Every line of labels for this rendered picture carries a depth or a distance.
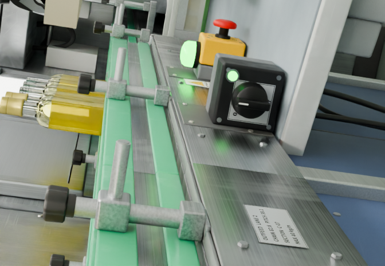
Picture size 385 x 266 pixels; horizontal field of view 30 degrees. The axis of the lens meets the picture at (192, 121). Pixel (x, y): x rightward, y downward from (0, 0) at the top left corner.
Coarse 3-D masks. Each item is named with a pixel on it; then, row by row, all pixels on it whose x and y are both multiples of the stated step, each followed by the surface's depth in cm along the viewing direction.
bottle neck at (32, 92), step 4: (20, 88) 150; (24, 88) 150; (28, 88) 151; (32, 88) 151; (20, 92) 150; (24, 92) 150; (28, 92) 150; (32, 92) 150; (36, 92) 150; (40, 92) 150; (36, 96) 150; (40, 96) 150
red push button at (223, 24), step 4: (216, 20) 118; (220, 20) 118; (224, 20) 118; (228, 20) 119; (216, 24) 118; (220, 24) 117; (224, 24) 117; (228, 24) 117; (232, 24) 117; (236, 24) 119; (220, 28) 119; (224, 28) 118; (228, 28) 117; (232, 28) 118; (220, 32) 119; (224, 32) 118; (228, 32) 119
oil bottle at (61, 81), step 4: (52, 80) 156; (56, 80) 156; (60, 80) 156; (64, 80) 157; (68, 80) 158; (72, 80) 159; (76, 80) 159; (48, 84) 155; (68, 84) 155; (72, 84) 155; (76, 84) 155
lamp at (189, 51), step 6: (186, 42) 119; (192, 42) 118; (198, 42) 119; (186, 48) 118; (192, 48) 118; (198, 48) 118; (180, 54) 119; (186, 54) 118; (192, 54) 118; (198, 54) 118; (180, 60) 120; (186, 60) 118; (192, 60) 118; (198, 60) 118; (192, 66) 119
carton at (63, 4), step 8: (48, 0) 163; (56, 0) 163; (64, 0) 163; (72, 0) 163; (80, 0) 169; (48, 8) 164; (56, 8) 164; (64, 8) 164; (72, 8) 164; (80, 8) 176; (48, 16) 165; (56, 16) 165; (64, 16) 165; (72, 16) 165; (48, 24) 166; (56, 24) 166; (64, 24) 166; (72, 24) 166
